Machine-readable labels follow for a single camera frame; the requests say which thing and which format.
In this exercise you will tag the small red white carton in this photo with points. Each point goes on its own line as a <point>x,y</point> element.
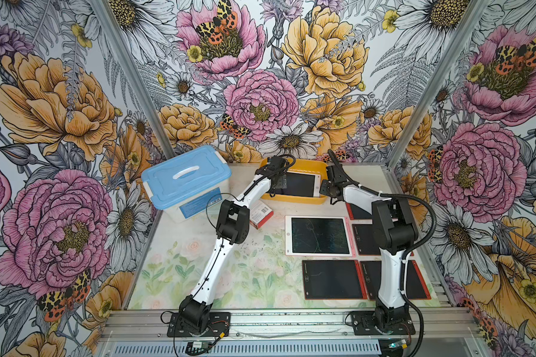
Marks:
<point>260,213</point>

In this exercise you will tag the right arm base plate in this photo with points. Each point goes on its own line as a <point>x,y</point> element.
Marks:
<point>369,323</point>

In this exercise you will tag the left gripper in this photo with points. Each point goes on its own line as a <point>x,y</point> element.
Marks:
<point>281,183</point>

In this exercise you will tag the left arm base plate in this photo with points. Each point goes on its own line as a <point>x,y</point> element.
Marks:
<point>214,324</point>

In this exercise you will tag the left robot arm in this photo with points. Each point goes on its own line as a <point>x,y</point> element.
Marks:
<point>232,228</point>

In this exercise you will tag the blue lidded storage box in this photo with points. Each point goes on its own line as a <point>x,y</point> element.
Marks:
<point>183,186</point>

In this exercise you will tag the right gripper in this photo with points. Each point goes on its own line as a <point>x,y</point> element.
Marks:
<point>323,190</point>

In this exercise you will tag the pink white writing tablet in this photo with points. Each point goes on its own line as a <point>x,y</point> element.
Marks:
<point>310,236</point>

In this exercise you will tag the aluminium front rail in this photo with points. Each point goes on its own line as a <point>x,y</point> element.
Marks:
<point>294,332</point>

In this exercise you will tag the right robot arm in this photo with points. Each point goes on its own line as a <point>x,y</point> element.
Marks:
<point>393,230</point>

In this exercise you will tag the red writing tablet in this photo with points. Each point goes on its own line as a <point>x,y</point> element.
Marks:
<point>365,243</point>
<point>416,288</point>
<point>332,280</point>
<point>356,213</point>

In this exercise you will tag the yellow storage tray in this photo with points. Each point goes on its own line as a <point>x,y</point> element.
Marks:
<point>303,166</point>

